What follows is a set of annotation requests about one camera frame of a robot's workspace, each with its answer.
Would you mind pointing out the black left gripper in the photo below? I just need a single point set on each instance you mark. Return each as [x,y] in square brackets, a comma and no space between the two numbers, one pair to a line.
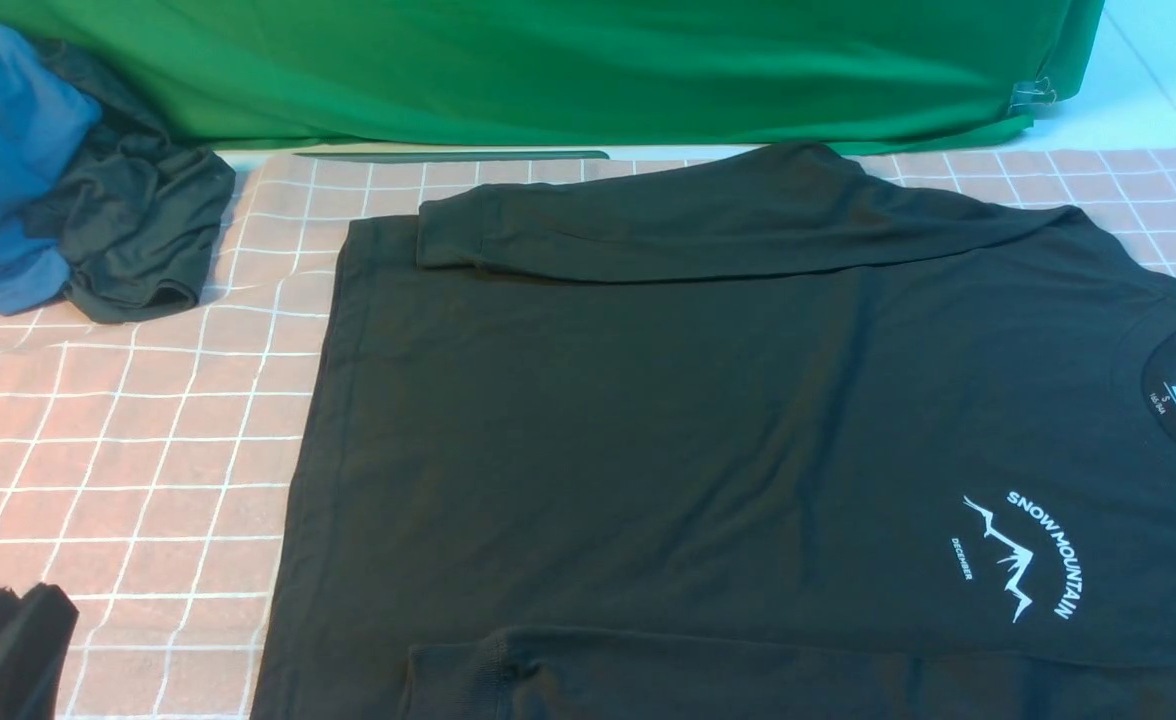
[36,631]

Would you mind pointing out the dark gray long-sleeved shirt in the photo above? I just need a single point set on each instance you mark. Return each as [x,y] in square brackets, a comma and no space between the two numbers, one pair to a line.
[762,438]

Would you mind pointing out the pink grid tablecloth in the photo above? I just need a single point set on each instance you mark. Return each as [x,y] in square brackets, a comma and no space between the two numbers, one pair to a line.
[145,467]

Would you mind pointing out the dark crumpled garment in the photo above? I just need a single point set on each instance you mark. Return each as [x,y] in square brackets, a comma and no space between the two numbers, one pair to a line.
[136,214]

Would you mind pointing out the blue crumpled garment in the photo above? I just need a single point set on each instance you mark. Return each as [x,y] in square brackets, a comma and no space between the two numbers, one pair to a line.
[43,121]

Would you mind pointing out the green backdrop cloth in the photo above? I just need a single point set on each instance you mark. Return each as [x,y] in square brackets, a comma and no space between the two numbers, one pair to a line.
[868,77]

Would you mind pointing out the clear binder clip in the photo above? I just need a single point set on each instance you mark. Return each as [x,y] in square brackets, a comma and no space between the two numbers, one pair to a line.
[1027,96]

